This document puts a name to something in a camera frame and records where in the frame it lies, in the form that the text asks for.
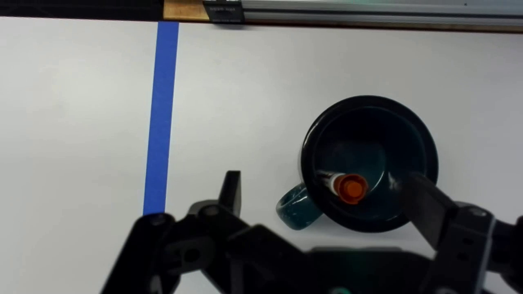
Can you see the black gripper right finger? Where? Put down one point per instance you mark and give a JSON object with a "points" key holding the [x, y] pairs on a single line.
{"points": [[467, 250]]}

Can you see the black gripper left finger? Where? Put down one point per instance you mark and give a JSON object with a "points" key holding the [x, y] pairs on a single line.
{"points": [[163, 255]]}

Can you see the dark green speckled mug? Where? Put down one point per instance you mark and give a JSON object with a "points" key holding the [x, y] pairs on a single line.
{"points": [[369, 140]]}

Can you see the short blue tape strip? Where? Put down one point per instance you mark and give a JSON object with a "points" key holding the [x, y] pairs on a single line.
{"points": [[160, 108]]}

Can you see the wooden board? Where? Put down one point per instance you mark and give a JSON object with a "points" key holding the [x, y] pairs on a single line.
{"points": [[184, 8]]}

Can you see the aluminium rail base frame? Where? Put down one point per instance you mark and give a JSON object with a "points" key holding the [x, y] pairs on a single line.
{"points": [[380, 13]]}

